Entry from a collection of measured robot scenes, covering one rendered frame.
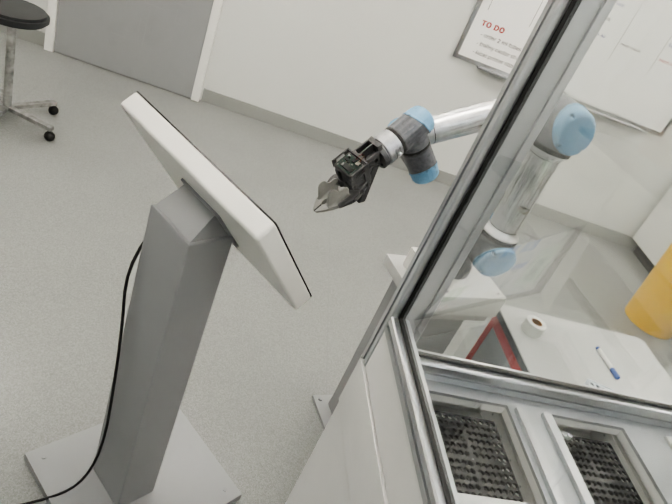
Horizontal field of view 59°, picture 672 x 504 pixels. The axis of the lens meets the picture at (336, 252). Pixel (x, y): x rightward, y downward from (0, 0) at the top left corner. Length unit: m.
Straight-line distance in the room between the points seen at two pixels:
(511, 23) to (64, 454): 3.81
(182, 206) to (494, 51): 3.56
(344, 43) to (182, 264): 3.36
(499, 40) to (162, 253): 3.61
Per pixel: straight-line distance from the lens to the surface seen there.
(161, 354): 1.48
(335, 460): 1.34
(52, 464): 2.07
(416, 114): 1.45
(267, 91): 4.61
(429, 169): 1.51
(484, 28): 4.56
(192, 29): 4.53
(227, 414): 2.31
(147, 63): 4.68
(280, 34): 4.49
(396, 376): 1.09
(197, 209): 1.31
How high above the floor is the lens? 1.75
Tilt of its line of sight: 31 degrees down
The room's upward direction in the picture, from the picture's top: 24 degrees clockwise
